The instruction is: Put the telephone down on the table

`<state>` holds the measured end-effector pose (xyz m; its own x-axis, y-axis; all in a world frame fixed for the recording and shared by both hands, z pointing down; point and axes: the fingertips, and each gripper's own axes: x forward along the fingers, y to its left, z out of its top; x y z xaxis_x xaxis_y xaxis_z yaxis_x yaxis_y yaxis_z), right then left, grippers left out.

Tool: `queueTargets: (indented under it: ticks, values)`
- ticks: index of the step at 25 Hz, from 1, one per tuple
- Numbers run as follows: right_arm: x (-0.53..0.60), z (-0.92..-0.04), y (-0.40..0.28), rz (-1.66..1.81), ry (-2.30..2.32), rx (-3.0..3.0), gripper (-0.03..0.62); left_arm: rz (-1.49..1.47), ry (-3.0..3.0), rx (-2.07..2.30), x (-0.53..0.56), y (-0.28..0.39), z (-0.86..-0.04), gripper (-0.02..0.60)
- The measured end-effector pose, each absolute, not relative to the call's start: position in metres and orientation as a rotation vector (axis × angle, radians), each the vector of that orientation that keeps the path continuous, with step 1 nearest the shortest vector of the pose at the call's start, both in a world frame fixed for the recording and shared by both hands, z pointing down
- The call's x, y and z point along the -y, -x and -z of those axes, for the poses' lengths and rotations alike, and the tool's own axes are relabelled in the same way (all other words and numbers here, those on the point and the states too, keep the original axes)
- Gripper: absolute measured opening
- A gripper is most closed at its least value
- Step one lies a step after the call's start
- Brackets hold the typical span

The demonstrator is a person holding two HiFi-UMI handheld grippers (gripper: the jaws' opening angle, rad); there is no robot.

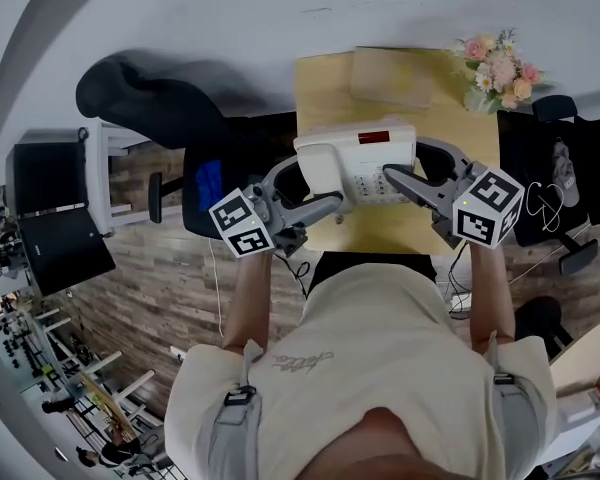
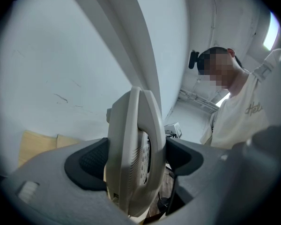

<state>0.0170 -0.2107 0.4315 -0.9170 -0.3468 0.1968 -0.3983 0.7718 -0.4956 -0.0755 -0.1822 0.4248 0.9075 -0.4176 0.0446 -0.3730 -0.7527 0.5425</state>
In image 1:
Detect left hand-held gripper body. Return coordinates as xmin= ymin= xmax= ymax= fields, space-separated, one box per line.
xmin=208 ymin=171 xmax=310 ymax=260

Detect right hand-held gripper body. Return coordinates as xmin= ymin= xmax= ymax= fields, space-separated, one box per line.
xmin=427 ymin=160 xmax=526 ymax=253

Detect white telephone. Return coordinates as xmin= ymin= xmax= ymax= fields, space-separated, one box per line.
xmin=292 ymin=115 xmax=419 ymax=225

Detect person's left forearm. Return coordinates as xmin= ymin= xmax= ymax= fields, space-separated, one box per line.
xmin=221 ymin=249 xmax=276 ymax=357

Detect person's right forearm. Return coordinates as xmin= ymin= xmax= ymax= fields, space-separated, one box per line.
xmin=467 ymin=240 xmax=516 ymax=355

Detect blue cloth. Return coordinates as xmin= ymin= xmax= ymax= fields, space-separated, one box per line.
xmin=195 ymin=160 xmax=227 ymax=215

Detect person's black trousers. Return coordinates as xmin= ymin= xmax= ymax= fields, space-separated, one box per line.
xmin=307 ymin=251 xmax=439 ymax=300

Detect black mesh office chair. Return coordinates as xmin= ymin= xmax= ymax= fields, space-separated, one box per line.
xmin=497 ymin=94 xmax=600 ymax=277

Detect grey cap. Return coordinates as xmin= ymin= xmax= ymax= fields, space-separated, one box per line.
xmin=549 ymin=137 xmax=582 ymax=209

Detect light wooden table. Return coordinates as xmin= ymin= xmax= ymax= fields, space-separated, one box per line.
xmin=294 ymin=46 xmax=501 ymax=257

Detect beige flat box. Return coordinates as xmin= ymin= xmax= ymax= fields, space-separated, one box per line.
xmin=349 ymin=45 xmax=434 ymax=115

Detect pink flower bouquet white vase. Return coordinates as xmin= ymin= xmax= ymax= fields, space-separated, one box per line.
xmin=449 ymin=27 xmax=556 ymax=116

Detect black stool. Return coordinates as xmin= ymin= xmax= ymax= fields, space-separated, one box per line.
xmin=513 ymin=295 xmax=574 ymax=360

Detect black high-back office chair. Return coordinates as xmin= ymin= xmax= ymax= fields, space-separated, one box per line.
xmin=74 ymin=47 xmax=301 ymax=240

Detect cream t-shirt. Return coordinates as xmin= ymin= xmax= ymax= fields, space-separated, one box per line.
xmin=164 ymin=262 xmax=559 ymax=480

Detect round cream table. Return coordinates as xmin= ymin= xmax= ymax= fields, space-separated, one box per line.
xmin=547 ymin=315 xmax=600 ymax=400

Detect white box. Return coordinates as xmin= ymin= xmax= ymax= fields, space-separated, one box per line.
xmin=554 ymin=391 xmax=600 ymax=425

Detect white shelf rack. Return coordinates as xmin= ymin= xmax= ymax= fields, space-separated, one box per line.
xmin=0 ymin=292 xmax=157 ymax=469

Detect white floor cable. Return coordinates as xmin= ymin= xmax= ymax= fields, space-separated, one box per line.
xmin=208 ymin=237 xmax=227 ymax=340

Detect white earphone cable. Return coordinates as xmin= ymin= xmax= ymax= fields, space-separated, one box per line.
xmin=525 ymin=180 xmax=565 ymax=233

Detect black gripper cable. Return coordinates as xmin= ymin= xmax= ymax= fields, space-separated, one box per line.
xmin=446 ymin=241 xmax=474 ymax=315
xmin=278 ymin=251 xmax=312 ymax=300

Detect grey harness strap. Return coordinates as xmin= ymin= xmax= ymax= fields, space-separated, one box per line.
xmin=207 ymin=340 xmax=264 ymax=480
xmin=487 ymin=331 xmax=537 ymax=480

